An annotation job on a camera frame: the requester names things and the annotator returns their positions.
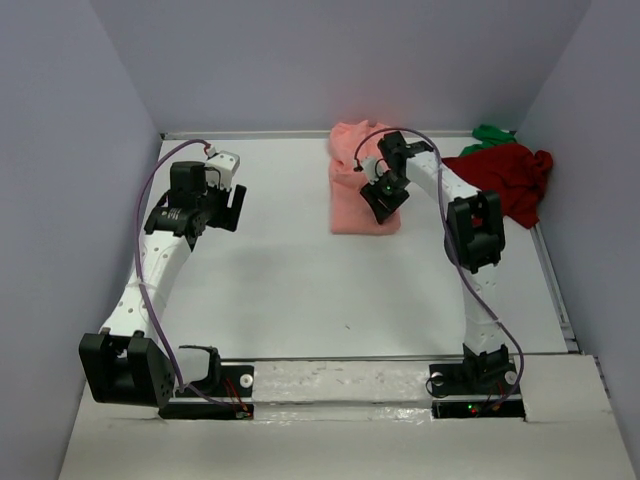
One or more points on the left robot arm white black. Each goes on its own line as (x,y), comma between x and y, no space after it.
(127,362)

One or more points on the aluminium rail back edge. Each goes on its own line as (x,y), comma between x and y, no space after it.
(285,134)

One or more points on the green t shirt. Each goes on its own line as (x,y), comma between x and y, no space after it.
(488,136)

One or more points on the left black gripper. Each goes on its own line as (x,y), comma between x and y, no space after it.
(232,208)

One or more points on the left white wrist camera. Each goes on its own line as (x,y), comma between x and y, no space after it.
(221,169)

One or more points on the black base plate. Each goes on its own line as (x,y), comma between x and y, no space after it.
(231,399)
(455,396)

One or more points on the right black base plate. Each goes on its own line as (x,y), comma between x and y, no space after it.
(455,396)

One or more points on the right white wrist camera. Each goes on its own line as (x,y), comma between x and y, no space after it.
(372,167)

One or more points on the aluminium rail front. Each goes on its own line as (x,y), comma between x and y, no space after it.
(426,358)

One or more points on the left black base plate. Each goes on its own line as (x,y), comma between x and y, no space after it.
(231,399)

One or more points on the red t shirt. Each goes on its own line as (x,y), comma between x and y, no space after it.
(517,174)

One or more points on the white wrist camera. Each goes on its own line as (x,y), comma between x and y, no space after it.
(372,167)
(221,169)

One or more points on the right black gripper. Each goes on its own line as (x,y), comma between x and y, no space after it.
(382,198)

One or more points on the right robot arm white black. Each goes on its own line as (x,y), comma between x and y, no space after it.
(474,239)

